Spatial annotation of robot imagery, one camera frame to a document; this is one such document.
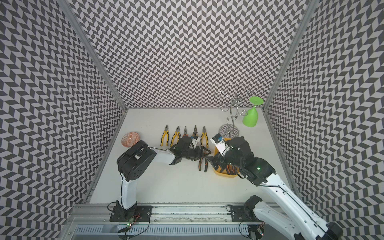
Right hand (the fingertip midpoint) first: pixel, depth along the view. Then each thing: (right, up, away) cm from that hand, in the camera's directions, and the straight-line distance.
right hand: (214, 154), depth 71 cm
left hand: (-2, -5, +19) cm, 19 cm away
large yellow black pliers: (-4, +8, +31) cm, 32 cm away
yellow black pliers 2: (-23, +8, +33) cm, 41 cm away
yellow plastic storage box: (+2, -12, +11) cm, 16 cm away
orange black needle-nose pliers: (-18, +8, +33) cm, 39 cm away
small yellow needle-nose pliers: (-11, +8, +33) cm, 36 cm away
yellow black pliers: (-31, +8, +33) cm, 46 cm away
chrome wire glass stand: (+11, +28, +10) cm, 31 cm away
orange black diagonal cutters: (-3, -3, +17) cm, 18 cm away
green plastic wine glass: (+21, +18, +11) cm, 30 cm away
